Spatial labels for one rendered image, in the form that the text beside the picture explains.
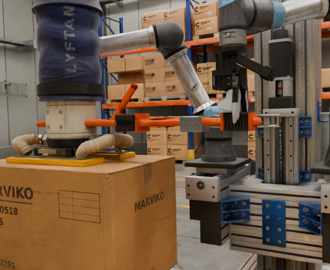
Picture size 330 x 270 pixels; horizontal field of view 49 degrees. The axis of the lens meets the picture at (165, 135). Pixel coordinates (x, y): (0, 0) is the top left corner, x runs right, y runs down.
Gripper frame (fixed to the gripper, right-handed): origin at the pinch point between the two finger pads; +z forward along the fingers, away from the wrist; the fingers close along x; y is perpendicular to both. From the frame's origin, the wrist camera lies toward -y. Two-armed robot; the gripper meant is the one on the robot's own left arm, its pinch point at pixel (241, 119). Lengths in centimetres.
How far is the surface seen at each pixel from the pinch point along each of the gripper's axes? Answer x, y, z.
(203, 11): -720, 279, -247
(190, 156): -708, 316, 97
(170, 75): -718, 368, -103
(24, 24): -730, 875, -303
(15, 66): -689, 878, -169
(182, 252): -194, 108, 121
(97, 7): -1, 48, -39
